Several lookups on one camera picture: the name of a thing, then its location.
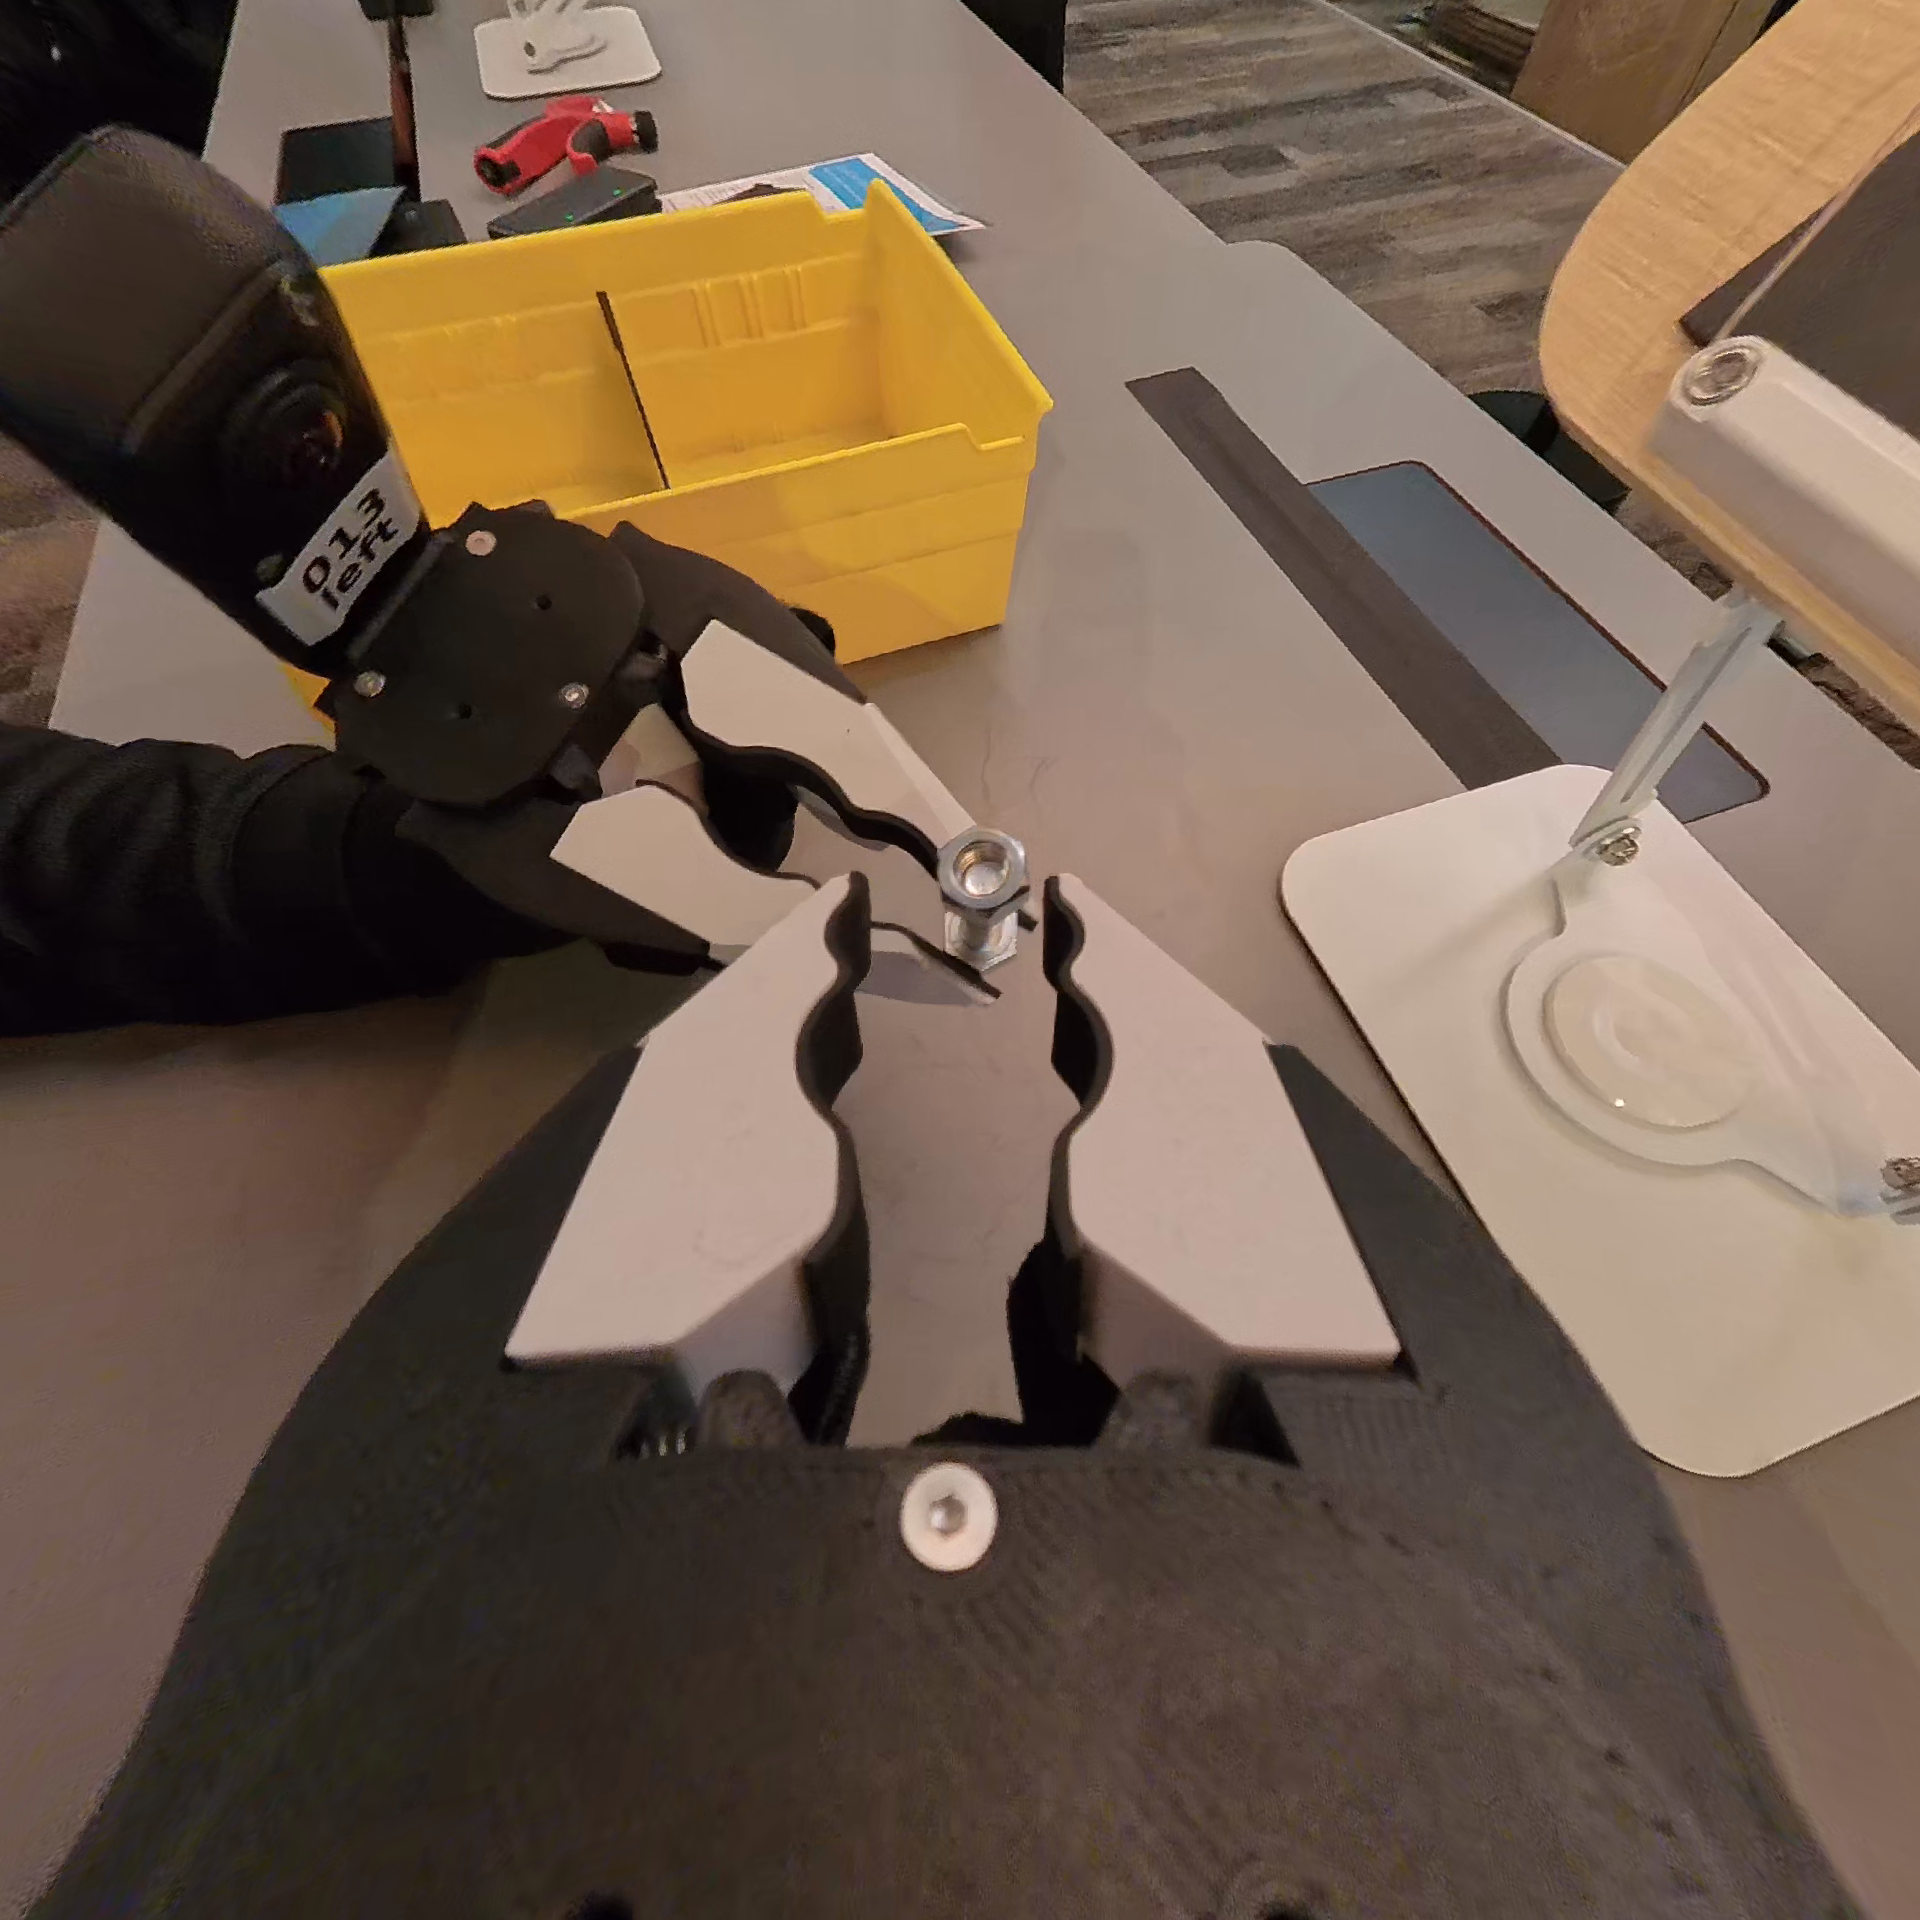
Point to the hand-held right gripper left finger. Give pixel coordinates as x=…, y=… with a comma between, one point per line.
x=692, y=1200

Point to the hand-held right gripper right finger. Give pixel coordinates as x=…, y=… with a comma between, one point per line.
x=1214, y=1200

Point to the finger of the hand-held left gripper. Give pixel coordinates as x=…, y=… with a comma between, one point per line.
x=645, y=862
x=809, y=705

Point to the yellow plastic bin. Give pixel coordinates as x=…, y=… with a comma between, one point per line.
x=932, y=570

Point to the silver hex nut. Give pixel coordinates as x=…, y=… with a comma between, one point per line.
x=950, y=877

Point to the person's left hand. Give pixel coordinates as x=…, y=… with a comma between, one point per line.
x=390, y=901

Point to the cardboard bin divider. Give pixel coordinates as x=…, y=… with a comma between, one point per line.
x=638, y=398

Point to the white stand with clear arms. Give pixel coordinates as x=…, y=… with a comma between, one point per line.
x=1424, y=973

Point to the blue printed paper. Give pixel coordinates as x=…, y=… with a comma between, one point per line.
x=886, y=188

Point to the red and black tool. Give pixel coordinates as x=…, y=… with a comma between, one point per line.
x=557, y=136

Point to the black hammer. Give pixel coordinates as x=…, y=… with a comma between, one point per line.
x=404, y=106

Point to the white stand with tilted board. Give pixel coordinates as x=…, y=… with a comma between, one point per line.
x=600, y=66

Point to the black mesh office chair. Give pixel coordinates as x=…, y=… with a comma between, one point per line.
x=1020, y=29

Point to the white flat device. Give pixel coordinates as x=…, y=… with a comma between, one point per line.
x=1800, y=450

